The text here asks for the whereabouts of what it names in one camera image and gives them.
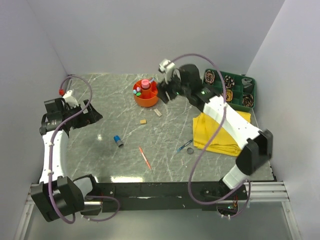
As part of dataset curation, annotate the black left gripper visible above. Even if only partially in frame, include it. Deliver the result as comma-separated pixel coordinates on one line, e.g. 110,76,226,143
63,99,103,130

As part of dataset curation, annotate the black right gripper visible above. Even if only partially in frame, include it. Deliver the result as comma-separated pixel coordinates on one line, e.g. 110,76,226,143
156,71,191,105

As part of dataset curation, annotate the pink tube of crayons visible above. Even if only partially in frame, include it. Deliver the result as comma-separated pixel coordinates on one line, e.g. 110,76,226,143
140,79,151,99

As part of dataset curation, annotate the beige rectangular eraser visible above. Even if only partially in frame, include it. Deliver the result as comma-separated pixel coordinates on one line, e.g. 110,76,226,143
154,109,162,117

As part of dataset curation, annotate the dark blue pen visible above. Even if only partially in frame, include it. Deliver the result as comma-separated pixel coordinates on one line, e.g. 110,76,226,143
176,139,193,153

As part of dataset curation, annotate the orange pen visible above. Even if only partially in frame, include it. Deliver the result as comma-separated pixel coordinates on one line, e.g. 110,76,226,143
138,146,152,171

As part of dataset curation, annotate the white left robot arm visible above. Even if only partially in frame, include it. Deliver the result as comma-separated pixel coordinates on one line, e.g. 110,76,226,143
30,97,102,222

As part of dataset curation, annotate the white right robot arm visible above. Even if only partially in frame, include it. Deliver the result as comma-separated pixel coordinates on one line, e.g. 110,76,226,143
156,59,273,199

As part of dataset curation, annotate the brown patterned rolled tie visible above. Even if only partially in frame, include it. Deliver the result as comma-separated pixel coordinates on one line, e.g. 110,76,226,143
204,70,215,85

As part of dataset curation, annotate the orange round desk organizer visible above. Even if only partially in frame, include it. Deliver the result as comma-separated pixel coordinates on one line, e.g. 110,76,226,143
132,77,159,108

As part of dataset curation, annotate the black floral rolled tie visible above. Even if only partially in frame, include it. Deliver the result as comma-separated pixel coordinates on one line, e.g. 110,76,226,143
224,75,235,89

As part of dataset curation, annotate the yellow rolled tie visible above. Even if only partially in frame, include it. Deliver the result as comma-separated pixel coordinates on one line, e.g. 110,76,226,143
226,89,233,103

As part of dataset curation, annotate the green compartment tray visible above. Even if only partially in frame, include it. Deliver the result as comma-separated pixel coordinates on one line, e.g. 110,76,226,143
203,68,256,112

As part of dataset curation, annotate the grey rolled item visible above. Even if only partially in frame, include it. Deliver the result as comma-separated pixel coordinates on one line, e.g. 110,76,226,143
241,78,254,93

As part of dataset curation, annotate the dark patterned rolled tie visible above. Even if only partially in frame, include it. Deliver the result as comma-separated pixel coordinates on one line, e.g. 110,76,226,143
242,93,255,108

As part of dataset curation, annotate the blue grey cylinder cap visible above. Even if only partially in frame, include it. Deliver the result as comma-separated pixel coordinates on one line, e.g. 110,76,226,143
113,135,124,148

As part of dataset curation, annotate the small grey round lid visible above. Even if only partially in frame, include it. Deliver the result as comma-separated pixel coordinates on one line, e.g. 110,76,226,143
187,147,194,155

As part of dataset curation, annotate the yellow folded cloth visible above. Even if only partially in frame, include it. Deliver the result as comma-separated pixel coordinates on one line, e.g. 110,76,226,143
192,109,252,157

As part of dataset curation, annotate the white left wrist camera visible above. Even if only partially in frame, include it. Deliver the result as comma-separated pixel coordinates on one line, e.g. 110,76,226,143
59,88,79,109

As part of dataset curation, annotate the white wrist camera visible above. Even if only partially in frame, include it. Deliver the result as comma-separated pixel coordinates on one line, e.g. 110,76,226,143
59,88,79,109
158,59,177,82

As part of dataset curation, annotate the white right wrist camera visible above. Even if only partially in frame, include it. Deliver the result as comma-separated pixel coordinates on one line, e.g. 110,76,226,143
158,59,177,82

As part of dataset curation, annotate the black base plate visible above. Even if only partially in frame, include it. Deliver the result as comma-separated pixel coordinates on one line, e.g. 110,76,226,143
86,181,248,213

